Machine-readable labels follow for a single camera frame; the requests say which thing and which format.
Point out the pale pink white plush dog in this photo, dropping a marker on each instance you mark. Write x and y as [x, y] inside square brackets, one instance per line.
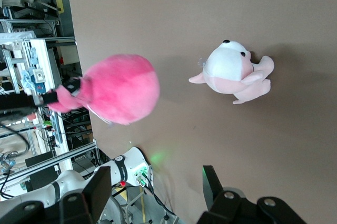
[226, 69]

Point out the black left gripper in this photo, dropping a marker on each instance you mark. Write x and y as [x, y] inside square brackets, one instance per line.
[15, 105]

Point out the blue cloth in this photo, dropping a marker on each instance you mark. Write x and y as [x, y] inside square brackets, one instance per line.
[27, 79]

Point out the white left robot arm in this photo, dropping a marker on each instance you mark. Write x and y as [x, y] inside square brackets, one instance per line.
[129, 161]

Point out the round hot pink plush toy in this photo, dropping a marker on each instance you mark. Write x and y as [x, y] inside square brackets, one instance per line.
[123, 90]

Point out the aluminium frame profile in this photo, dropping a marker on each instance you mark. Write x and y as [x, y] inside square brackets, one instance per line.
[65, 154]

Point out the black flat panel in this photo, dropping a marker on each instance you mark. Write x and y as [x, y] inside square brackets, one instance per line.
[42, 159]

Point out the white metal shelf rack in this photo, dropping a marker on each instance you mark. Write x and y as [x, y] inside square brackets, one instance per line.
[43, 50]

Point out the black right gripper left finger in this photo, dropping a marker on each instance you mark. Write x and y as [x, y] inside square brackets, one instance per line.
[97, 184]

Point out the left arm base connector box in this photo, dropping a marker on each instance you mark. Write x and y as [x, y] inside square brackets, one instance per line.
[143, 176]

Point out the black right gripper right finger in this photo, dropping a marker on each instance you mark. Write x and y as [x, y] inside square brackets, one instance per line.
[213, 189]

